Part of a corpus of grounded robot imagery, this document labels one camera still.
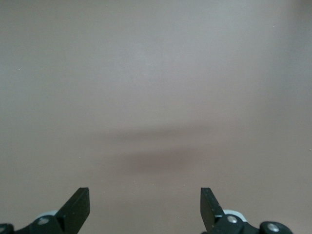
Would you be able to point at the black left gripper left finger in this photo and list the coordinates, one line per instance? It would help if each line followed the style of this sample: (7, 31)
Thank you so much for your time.
(73, 214)

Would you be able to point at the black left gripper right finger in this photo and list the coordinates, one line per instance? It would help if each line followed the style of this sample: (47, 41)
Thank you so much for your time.
(210, 217)

